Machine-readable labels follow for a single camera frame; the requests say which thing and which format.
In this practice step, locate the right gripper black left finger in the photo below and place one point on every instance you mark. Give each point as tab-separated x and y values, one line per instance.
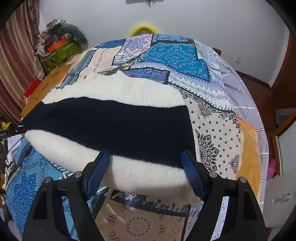
46	219

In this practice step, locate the white wall socket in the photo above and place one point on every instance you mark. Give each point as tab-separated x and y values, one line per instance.
237	59

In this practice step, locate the white cardboard box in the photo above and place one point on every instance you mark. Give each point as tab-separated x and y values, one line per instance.
279	199

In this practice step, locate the orange yellow fleece blanket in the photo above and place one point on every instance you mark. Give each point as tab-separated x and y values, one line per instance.
250	163

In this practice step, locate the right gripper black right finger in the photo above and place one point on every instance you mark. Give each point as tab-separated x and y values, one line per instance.
243	220

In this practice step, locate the pink item by wall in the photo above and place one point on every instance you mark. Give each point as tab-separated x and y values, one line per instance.
271	171

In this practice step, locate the orange box on pile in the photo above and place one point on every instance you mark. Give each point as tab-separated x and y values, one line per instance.
57	45

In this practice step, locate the white and navy knit sweater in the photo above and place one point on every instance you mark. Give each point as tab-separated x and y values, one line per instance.
145	126

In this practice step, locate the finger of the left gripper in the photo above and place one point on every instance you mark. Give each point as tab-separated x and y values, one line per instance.
12	132

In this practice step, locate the striped red beige curtain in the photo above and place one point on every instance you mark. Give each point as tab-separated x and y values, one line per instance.
19	64

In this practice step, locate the red plastic item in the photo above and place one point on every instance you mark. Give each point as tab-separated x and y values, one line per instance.
31	88

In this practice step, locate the grey green stuffed cloth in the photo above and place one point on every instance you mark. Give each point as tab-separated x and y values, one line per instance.
74	34

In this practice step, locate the yellow curved headboard tube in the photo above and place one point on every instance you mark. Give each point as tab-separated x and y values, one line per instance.
142	29

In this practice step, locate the grey checked bed sheet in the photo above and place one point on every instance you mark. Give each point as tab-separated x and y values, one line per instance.
243	105

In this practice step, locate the blue patchwork patterned bedspread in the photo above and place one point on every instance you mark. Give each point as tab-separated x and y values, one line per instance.
170	60

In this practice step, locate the green patterned storage bag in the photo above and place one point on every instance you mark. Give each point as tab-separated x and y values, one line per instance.
58	57

